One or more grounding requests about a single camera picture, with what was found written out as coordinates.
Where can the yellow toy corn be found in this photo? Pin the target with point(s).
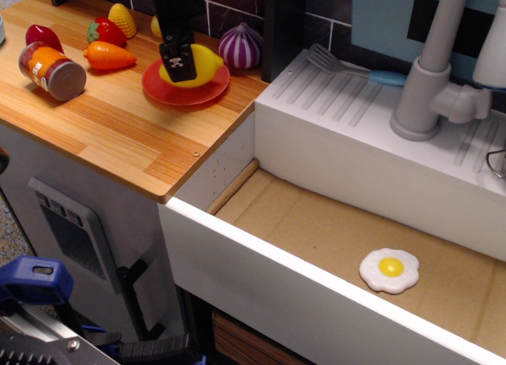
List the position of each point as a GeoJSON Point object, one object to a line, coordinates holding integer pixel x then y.
{"type": "Point", "coordinates": [120, 15]}

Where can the orange toy carrot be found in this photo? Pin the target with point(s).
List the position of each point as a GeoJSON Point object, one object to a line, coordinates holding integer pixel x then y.
{"type": "Point", "coordinates": [107, 56]}

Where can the yellow toy lemon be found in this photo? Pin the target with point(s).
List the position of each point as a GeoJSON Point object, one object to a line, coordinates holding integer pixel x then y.
{"type": "Point", "coordinates": [207, 64]}

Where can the black oven door handle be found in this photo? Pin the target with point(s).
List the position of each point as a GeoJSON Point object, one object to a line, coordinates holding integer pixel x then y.
{"type": "Point", "coordinates": [127, 277]}

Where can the red plastic plate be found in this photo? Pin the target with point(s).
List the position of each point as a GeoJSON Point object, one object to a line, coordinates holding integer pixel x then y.
{"type": "Point", "coordinates": [161, 91]}

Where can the grey blue toy spatula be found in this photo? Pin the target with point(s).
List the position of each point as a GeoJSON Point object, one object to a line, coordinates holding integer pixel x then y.
{"type": "Point", "coordinates": [319, 56]}

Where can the grey toy oven door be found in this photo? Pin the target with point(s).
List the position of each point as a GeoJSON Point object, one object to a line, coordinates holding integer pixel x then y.
{"type": "Point", "coordinates": [78, 233]}

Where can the blue clamp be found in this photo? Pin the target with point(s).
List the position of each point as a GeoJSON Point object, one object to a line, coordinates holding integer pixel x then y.
{"type": "Point", "coordinates": [35, 281]}

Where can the white toy sink unit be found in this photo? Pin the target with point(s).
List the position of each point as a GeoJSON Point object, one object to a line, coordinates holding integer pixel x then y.
{"type": "Point", "coordinates": [273, 227]}

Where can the purple striped toy onion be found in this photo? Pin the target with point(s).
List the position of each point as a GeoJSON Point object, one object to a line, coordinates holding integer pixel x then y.
{"type": "Point", "coordinates": [241, 47]}

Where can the red toy strawberry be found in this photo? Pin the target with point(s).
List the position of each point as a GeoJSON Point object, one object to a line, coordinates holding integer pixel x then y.
{"type": "Point", "coordinates": [104, 30]}

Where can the white bottle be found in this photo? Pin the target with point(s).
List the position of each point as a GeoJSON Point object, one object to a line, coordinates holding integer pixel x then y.
{"type": "Point", "coordinates": [489, 71]}

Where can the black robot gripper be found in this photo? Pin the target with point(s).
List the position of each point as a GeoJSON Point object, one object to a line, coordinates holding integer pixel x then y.
{"type": "Point", "coordinates": [175, 22]}

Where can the wooden toy kitchen counter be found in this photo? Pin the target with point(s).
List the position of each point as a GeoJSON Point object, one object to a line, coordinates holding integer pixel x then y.
{"type": "Point", "coordinates": [113, 127]}

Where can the toy fried egg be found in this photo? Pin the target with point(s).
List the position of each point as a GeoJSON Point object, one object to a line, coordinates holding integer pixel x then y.
{"type": "Point", "coordinates": [389, 270]}

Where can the grey toy faucet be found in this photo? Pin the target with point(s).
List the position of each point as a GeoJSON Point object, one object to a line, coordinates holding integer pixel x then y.
{"type": "Point", "coordinates": [428, 93]}

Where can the orange labelled toy can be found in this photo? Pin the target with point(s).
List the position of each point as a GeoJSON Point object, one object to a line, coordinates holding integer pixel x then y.
{"type": "Point", "coordinates": [63, 78]}

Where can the dark red toy pepper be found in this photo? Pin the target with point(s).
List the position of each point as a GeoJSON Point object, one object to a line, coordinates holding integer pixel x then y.
{"type": "Point", "coordinates": [39, 33]}

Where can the metal whisk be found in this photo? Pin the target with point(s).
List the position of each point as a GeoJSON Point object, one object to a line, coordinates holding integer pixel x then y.
{"type": "Point", "coordinates": [495, 161]}

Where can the yellow toy potato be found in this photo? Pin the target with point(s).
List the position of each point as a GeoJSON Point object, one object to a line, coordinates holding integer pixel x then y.
{"type": "Point", "coordinates": [155, 27]}

